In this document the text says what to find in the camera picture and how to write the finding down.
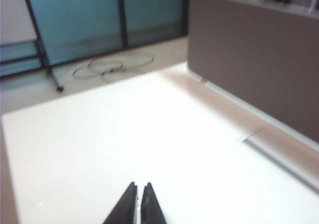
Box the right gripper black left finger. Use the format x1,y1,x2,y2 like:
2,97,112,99
103,182,138,224

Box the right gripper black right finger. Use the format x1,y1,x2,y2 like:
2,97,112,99
140,182,167,224

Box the brown desk partition panel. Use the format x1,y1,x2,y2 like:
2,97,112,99
187,0,319,144

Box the grey coiled floor cable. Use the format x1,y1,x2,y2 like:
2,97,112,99
72,52,155,83

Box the black wheeled stand frame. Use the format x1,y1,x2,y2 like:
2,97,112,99
19,0,65,93

